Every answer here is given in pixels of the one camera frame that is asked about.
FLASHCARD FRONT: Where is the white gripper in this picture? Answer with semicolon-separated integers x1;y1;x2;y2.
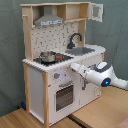
70;63;89;76

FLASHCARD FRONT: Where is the black toy faucet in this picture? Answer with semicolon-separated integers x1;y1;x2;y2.
66;32;83;50

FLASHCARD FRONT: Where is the wooden toy kitchen unit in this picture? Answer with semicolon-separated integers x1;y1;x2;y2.
22;2;105;128

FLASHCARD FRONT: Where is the silver toy cooking pot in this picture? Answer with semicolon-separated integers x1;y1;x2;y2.
40;51;56;62

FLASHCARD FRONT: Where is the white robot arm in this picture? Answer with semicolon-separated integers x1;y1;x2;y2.
71;62;128;90

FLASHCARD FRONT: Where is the white cabinet door with dispenser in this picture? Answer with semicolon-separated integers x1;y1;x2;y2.
79;55;102;108

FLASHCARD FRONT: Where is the black toy stovetop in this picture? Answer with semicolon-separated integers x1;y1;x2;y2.
34;53;70;66

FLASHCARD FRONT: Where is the grey toy range hood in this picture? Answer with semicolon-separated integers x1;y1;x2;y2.
35;5;64;27

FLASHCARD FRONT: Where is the left red oven knob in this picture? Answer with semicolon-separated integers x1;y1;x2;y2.
54;73;60;79

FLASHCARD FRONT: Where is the grey toy sink basin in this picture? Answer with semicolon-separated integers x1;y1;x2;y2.
66;47;94;56

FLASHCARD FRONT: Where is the white toy oven door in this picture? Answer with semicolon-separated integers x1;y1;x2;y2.
54;80;74;113

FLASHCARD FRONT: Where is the white toy microwave door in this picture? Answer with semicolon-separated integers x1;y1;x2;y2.
91;3;103;22

